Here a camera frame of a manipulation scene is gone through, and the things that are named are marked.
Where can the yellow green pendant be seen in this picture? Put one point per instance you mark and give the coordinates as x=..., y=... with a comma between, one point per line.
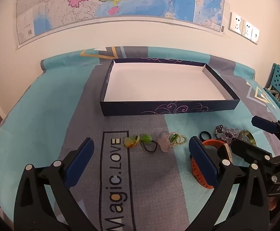
x=131, y=142

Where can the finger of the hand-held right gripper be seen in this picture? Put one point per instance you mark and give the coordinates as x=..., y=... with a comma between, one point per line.
x=249, y=149
x=265, y=124

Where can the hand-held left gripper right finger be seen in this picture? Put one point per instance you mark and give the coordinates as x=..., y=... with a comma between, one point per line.
x=202, y=161

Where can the white wall socket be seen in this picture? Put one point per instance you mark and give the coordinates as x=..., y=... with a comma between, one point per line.
x=247, y=29
x=255, y=35
x=236, y=23

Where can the pink flower pendant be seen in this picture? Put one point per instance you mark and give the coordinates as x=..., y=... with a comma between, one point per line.
x=164, y=142

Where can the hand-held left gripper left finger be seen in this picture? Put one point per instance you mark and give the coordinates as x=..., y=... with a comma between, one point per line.
x=81, y=159

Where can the dark blue shallow cardboard box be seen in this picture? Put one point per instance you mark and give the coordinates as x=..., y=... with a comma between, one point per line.
x=164, y=86

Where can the colourful wall map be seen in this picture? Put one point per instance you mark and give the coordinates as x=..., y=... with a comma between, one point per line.
x=120, y=4

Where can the yellow and black bangle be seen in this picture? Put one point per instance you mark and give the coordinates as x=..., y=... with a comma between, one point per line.
x=247, y=138

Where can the printed teal and grey blanket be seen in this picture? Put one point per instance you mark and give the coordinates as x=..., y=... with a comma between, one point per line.
x=58, y=125

